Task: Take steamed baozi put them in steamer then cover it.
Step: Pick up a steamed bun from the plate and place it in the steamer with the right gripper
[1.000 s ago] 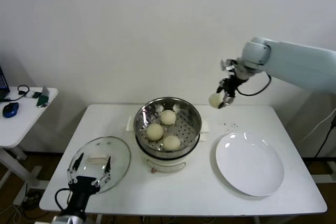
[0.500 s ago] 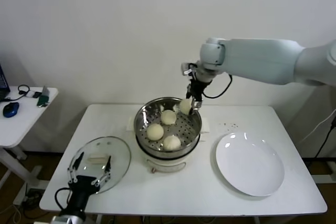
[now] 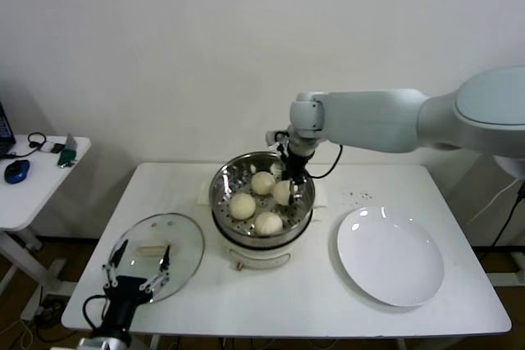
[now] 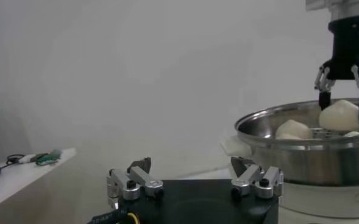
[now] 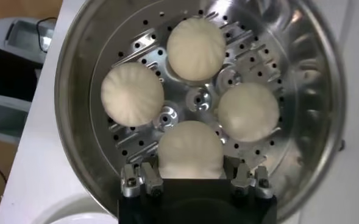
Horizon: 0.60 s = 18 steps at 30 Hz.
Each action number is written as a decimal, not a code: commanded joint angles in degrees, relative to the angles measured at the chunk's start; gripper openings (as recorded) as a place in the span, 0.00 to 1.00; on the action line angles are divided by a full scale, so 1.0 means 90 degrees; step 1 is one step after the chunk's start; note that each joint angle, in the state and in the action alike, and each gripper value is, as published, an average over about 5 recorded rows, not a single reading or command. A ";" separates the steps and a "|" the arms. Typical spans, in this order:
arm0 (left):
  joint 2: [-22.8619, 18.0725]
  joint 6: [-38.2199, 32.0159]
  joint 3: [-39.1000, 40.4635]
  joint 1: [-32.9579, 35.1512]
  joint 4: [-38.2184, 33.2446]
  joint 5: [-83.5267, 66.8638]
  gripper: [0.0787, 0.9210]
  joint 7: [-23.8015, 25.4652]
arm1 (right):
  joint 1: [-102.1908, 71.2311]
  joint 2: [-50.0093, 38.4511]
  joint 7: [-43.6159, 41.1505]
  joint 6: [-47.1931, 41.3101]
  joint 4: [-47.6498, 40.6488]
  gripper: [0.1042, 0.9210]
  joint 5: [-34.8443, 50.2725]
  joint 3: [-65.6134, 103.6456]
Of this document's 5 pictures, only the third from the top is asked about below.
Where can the scattered dark crumbs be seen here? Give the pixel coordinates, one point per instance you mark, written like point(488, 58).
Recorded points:
point(362, 197)

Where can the round glass pot lid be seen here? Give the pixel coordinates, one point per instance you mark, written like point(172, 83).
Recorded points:
point(180, 243)

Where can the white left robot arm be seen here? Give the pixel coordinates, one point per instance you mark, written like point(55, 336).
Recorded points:
point(117, 339)

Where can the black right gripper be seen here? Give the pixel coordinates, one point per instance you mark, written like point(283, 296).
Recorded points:
point(297, 163)

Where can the small white side table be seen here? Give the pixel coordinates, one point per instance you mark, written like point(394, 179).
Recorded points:
point(37, 194)

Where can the perforated steel steamer basket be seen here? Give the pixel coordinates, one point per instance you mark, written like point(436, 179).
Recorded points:
point(223, 186)

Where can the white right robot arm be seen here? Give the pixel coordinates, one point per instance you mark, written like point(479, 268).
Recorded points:
point(369, 120)

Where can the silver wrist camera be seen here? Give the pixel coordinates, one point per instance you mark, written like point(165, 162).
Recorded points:
point(90, 344)
point(274, 137)

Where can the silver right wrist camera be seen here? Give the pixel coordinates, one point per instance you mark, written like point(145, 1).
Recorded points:
point(274, 137)

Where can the round white plate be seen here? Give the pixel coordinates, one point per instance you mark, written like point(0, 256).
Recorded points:
point(389, 255)

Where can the blue computer mouse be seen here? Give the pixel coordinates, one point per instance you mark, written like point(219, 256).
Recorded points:
point(17, 171)

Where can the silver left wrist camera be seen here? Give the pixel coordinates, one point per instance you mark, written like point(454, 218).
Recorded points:
point(90, 344)

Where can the grey upright card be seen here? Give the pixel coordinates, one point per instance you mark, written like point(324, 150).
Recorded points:
point(71, 142)

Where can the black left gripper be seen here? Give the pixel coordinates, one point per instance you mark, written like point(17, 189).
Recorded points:
point(125, 288)

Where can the dark laptop screen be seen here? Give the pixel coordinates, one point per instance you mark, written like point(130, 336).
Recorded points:
point(5, 133)

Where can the green circuit board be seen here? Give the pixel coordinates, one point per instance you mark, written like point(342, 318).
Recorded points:
point(67, 158)

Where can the white steamed baozi bun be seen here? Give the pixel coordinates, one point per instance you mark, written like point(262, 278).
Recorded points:
point(262, 183)
point(281, 194)
point(268, 223)
point(243, 206)

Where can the white electric cooker pot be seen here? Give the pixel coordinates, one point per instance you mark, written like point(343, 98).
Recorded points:
point(262, 260)

